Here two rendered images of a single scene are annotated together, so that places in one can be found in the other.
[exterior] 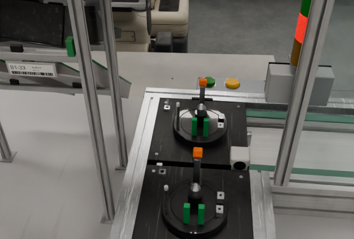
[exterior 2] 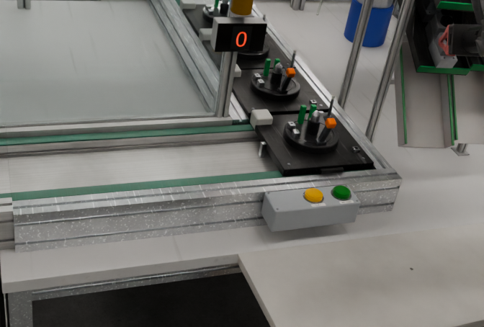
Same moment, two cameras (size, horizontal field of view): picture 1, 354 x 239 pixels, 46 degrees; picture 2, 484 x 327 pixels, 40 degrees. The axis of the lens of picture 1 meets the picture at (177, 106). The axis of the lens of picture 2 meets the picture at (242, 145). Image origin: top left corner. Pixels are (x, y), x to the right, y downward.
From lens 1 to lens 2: 2.19 m
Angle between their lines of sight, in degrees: 103
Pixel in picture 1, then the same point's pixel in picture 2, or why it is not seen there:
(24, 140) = (467, 166)
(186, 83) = (385, 263)
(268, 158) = (235, 153)
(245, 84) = (298, 199)
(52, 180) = not seen: hidden behind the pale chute
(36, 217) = (384, 120)
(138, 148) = (348, 123)
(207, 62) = (390, 312)
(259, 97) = (272, 186)
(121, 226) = (314, 83)
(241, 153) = (261, 112)
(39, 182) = not seen: hidden behind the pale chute
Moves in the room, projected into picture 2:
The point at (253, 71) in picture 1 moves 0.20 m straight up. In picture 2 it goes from (310, 310) to (331, 235)
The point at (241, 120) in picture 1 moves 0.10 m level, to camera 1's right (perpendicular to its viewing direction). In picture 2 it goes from (277, 150) to (240, 155)
